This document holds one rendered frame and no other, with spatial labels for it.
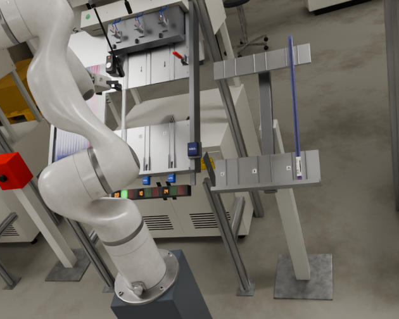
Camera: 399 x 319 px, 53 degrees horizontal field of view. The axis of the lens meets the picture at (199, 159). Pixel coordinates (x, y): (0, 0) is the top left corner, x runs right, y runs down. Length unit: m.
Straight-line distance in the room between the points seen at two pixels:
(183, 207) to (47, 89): 1.27
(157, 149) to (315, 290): 0.92
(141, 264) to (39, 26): 0.62
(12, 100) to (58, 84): 4.39
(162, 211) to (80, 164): 1.26
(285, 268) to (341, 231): 0.35
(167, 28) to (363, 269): 1.33
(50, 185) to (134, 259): 0.29
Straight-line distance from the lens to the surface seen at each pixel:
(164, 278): 1.13
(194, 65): 1.62
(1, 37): 1.01
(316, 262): 1.99
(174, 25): 1.68
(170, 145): 1.55
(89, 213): 0.97
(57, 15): 0.98
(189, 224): 2.15
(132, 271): 1.08
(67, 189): 0.92
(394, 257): 2.01
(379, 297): 1.87
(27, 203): 2.28
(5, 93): 5.33
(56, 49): 0.97
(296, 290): 1.90
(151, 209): 2.16
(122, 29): 1.80
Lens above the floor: 1.49
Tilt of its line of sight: 30 degrees down
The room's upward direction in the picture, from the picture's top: 20 degrees counter-clockwise
